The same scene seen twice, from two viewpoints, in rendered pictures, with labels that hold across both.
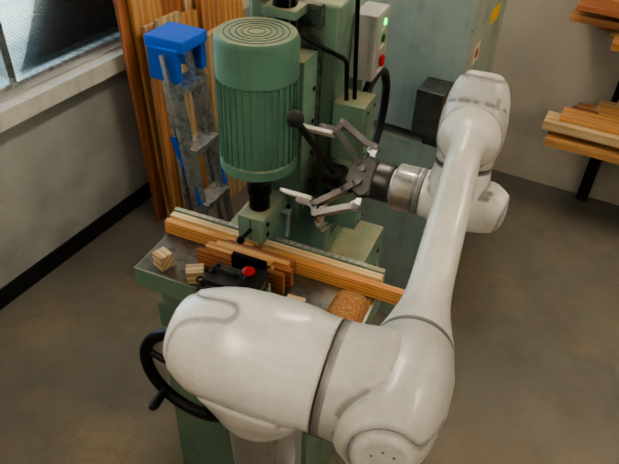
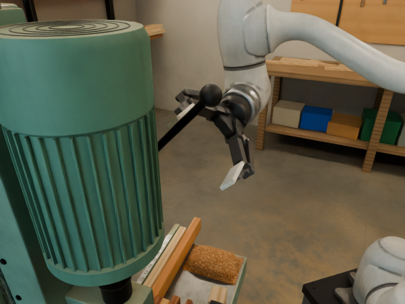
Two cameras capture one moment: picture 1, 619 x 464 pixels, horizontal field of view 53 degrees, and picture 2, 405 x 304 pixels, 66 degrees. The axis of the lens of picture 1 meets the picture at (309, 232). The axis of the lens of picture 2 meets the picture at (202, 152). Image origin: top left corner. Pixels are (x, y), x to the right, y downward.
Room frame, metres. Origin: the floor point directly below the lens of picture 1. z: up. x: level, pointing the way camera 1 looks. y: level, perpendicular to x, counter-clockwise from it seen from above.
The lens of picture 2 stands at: (1.07, 0.49, 1.55)
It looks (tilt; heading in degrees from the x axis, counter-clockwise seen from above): 28 degrees down; 269
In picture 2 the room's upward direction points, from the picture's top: straight up
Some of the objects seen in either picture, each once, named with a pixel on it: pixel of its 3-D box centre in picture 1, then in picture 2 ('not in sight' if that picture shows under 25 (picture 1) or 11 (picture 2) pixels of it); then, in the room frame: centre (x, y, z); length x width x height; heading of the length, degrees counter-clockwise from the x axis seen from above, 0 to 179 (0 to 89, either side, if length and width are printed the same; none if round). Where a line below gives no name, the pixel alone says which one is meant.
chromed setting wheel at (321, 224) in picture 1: (325, 208); not in sight; (1.29, -0.04, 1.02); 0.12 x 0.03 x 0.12; 159
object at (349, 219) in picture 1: (344, 201); not in sight; (1.33, -0.09, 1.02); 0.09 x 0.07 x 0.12; 69
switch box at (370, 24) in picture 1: (369, 41); not in sight; (1.46, -0.12, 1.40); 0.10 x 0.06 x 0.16; 159
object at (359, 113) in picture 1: (353, 125); not in sight; (1.36, -0.10, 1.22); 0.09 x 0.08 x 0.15; 159
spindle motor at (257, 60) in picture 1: (258, 101); (90, 152); (1.21, 0.12, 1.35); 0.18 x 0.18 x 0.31
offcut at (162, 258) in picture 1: (163, 259); not in sight; (1.18, 0.37, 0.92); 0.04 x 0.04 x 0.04; 48
